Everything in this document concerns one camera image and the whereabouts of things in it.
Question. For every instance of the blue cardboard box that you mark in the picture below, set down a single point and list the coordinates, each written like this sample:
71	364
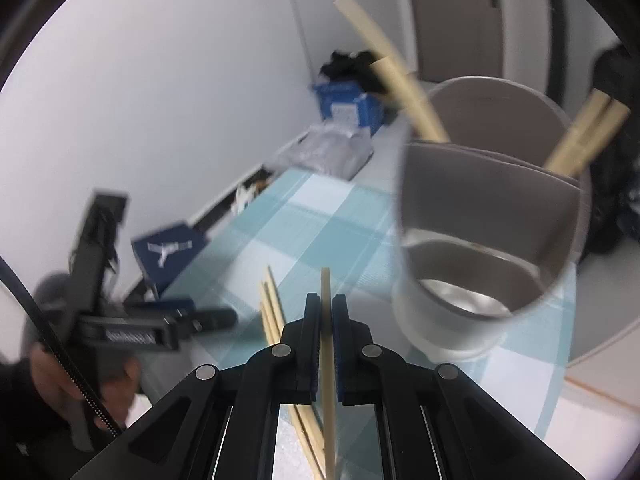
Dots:
350	110

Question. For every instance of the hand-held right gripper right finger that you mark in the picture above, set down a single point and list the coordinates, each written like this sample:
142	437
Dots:
341	350

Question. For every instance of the navy shoe box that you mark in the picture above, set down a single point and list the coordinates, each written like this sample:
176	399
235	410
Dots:
170	255

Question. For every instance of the teal checked tablecloth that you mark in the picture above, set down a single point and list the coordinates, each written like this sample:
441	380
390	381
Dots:
320	225

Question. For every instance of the white sock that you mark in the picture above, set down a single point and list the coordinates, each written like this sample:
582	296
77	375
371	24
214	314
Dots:
242	196

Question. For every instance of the white panel wooden trim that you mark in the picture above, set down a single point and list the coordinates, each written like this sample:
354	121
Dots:
610	310

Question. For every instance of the person's left hand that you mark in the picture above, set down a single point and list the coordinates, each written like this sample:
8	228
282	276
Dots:
55	375

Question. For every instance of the pile of bamboo chopsticks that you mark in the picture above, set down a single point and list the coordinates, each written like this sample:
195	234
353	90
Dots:
270	310

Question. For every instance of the single bamboo chopstick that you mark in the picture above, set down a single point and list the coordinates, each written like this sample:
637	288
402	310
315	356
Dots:
575	132
600	135
325	285
410	100
360	25

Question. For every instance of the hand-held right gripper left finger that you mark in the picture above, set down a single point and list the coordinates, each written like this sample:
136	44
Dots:
314	350

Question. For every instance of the black framed glass door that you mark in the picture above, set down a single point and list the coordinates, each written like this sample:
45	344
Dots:
555	35

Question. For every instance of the person's left forearm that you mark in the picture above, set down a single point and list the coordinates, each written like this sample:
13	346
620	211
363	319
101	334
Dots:
30	435

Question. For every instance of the grey brown door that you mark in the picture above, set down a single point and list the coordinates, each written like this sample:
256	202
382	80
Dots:
450	20

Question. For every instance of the pile of black clothes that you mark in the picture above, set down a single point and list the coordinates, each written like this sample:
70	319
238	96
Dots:
350	67

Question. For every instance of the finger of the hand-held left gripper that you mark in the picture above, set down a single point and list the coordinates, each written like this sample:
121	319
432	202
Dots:
165	305
215	319

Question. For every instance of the grey plastic bag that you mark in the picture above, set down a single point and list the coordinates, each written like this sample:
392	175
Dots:
330	150

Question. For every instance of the white utensil holder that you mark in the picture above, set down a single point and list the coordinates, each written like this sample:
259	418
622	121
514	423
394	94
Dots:
450	320

